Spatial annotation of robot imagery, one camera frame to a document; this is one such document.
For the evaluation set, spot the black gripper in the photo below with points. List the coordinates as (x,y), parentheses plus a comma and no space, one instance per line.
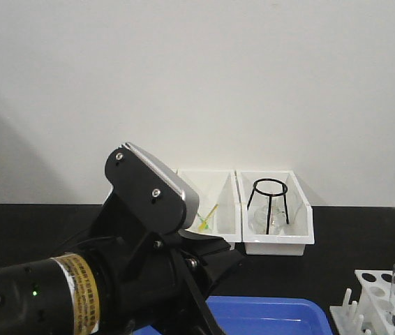
(149,279)

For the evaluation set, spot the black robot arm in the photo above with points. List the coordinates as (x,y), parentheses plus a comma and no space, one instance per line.
(57,295)

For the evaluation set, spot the white test tube rack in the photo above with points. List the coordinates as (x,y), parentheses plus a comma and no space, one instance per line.
(374,312)

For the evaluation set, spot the yellow green plastic sticks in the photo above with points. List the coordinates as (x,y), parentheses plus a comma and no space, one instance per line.
(206,222)

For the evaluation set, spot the blue plastic tray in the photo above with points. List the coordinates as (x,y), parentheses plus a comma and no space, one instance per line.
(268,315)

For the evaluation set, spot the white middle storage bin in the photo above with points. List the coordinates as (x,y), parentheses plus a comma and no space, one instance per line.
(216,187)

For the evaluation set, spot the white storage bin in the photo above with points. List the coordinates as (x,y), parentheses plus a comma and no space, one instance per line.
(296,236)
(216,187)

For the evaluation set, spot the clear glass flask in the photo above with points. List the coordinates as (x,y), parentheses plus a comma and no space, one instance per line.
(267,218)

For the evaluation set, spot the white right storage bin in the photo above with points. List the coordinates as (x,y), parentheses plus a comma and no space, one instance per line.
(296,236)

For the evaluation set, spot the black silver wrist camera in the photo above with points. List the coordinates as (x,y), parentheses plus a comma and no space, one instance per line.
(152,192)

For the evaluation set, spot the black wire tripod stand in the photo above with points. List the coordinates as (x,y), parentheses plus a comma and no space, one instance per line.
(270,187)

